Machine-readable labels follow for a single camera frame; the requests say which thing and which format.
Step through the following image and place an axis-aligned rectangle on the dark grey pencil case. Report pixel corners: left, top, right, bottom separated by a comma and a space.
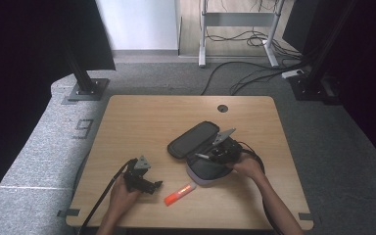
166, 120, 235, 187

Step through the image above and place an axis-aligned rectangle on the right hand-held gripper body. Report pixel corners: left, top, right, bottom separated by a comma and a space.
211, 127, 243, 165

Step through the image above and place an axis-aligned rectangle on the white desk frame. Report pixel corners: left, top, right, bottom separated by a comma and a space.
198, 0, 287, 69

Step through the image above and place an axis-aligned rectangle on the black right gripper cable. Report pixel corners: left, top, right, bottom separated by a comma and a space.
237, 141, 286, 235

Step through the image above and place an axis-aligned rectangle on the black metal stand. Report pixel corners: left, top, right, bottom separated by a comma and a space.
62, 45, 111, 102
288, 0, 360, 106

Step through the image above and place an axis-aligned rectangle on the white power strip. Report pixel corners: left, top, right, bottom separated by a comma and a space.
280, 69, 305, 79

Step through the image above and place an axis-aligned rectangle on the black curtain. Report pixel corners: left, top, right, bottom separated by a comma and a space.
282, 0, 376, 174
0, 0, 117, 214

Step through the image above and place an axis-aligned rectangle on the person's right hand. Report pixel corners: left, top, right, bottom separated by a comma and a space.
230, 152, 264, 181

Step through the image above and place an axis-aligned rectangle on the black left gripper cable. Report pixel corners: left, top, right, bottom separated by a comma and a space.
77, 158, 137, 235

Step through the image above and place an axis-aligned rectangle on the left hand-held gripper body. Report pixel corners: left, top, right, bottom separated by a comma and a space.
122, 155, 152, 192

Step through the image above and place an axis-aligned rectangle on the bundle of black floor cables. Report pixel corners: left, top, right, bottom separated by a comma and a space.
229, 62, 311, 96

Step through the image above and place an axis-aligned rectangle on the white partition panel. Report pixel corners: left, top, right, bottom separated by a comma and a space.
95, 0, 182, 52

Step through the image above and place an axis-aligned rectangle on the person's left hand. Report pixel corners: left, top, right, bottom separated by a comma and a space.
108, 175, 142, 214

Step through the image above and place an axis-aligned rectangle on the black floor cable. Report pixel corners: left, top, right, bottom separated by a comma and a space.
200, 60, 287, 96

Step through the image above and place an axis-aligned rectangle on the tangle of cables under desk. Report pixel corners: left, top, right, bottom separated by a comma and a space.
205, 0, 303, 62

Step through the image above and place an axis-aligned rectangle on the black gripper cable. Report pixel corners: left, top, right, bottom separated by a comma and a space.
77, 158, 137, 235
237, 141, 286, 235

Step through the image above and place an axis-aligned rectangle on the orange highlighter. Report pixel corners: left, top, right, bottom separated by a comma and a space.
164, 181, 198, 208

